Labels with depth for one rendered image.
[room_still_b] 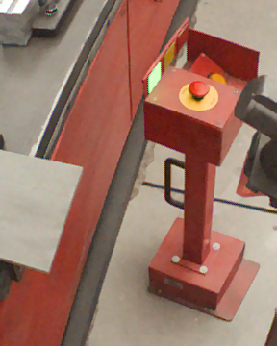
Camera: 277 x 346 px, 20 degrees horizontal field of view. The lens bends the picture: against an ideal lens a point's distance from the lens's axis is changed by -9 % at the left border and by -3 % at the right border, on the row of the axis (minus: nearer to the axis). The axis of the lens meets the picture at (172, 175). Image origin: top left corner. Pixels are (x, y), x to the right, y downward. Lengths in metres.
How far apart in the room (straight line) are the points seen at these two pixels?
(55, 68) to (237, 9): 1.50
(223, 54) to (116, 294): 0.82
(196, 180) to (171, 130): 0.25
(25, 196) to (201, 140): 0.49
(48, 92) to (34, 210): 0.35
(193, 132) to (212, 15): 1.35
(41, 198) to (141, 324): 1.04
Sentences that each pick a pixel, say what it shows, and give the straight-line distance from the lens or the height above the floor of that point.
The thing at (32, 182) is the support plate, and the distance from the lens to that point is 1.16.
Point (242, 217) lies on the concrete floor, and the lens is 2.31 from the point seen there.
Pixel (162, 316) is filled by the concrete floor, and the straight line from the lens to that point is 2.14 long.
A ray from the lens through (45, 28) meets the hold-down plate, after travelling 1.52.
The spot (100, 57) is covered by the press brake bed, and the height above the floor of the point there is 0.75.
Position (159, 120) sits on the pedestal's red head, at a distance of 1.55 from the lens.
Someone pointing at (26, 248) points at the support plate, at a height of 1.00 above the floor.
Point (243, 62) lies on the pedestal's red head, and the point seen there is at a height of 0.76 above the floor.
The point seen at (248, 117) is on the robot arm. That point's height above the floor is 1.19.
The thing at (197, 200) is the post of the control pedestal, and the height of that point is 0.41.
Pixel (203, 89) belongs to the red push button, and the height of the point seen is 0.81.
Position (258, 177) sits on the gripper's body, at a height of 1.09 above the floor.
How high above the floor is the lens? 1.94
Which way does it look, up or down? 55 degrees down
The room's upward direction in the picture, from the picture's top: straight up
